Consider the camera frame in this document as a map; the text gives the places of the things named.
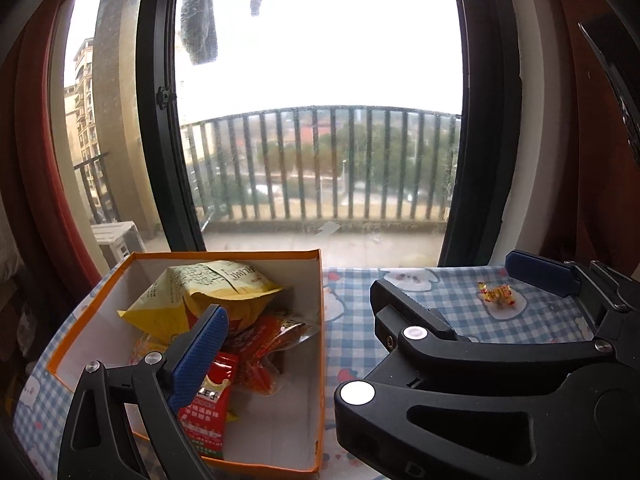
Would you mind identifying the red-brown curtain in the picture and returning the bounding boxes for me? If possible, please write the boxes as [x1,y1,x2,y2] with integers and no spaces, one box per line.
[10,0,106,286]
[500,0,640,271]

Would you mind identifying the beige apartment building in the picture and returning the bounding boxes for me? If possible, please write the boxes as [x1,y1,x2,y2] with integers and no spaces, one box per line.
[62,35,108,161]

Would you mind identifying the large yellow snack packet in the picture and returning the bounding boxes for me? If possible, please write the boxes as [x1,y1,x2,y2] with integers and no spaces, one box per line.
[117,260,283,343]

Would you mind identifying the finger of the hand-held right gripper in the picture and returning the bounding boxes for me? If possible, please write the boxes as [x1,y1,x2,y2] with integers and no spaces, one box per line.
[334,279,608,480]
[504,250,640,361]

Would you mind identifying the balcony railing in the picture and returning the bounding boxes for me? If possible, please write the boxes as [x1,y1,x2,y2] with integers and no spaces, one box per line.
[75,105,461,223]

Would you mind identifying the small red-yellow candy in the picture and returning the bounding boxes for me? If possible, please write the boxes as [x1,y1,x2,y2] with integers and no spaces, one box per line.
[477,281,515,305]

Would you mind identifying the round red snack packet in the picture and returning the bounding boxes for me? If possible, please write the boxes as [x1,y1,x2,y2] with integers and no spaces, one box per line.
[222,312,321,396]

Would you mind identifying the white air conditioner unit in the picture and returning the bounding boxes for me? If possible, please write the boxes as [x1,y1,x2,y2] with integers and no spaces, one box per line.
[91,221,147,263]

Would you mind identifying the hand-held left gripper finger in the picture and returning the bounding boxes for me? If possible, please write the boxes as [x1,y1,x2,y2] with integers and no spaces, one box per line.
[57,304,230,480]

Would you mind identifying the hanging grey cloth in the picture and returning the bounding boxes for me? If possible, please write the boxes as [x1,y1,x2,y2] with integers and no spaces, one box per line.
[179,0,220,66]

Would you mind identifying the orange cardboard box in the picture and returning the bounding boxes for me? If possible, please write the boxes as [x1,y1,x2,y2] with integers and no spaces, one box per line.
[47,248,326,476]

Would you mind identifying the black window frame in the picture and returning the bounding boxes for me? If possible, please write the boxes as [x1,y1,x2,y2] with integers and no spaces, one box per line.
[136,0,523,268]

